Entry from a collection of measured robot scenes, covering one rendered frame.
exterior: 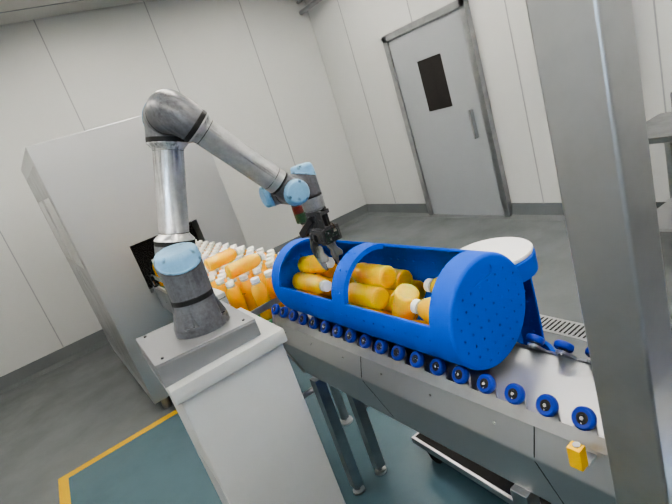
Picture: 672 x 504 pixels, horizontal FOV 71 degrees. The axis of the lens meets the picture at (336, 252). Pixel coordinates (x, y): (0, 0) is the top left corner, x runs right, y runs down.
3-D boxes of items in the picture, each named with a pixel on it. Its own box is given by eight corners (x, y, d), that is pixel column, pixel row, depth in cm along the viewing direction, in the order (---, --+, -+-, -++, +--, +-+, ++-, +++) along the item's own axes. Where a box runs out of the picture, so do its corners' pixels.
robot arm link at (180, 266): (171, 307, 121) (152, 258, 117) (166, 296, 133) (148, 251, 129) (216, 289, 125) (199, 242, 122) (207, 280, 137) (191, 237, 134)
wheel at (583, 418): (595, 410, 87) (600, 410, 89) (571, 402, 91) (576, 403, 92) (590, 434, 87) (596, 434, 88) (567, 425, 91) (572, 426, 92)
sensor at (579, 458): (584, 473, 86) (580, 452, 85) (568, 466, 89) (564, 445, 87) (604, 447, 90) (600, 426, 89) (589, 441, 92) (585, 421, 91)
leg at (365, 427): (380, 478, 220) (340, 365, 203) (372, 472, 225) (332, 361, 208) (389, 470, 223) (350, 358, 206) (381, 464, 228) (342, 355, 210)
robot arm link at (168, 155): (159, 292, 130) (142, 87, 122) (154, 282, 144) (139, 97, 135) (203, 287, 135) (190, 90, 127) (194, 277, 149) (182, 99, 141)
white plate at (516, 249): (451, 277, 151) (452, 281, 151) (542, 257, 144) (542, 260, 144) (446, 249, 176) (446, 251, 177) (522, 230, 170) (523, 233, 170)
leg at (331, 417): (358, 498, 213) (314, 383, 196) (350, 491, 218) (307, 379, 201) (367, 489, 216) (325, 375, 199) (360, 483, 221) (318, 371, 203)
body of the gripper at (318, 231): (325, 248, 153) (314, 213, 149) (311, 246, 160) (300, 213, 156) (343, 239, 157) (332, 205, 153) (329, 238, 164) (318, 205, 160)
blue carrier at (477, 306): (470, 395, 109) (435, 290, 100) (288, 324, 181) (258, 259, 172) (536, 329, 123) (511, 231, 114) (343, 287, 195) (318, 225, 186)
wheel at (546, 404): (556, 397, 94) (562, 398, 95) (536, 390, 97) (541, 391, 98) (552, 420, 93) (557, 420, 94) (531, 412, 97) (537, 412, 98)
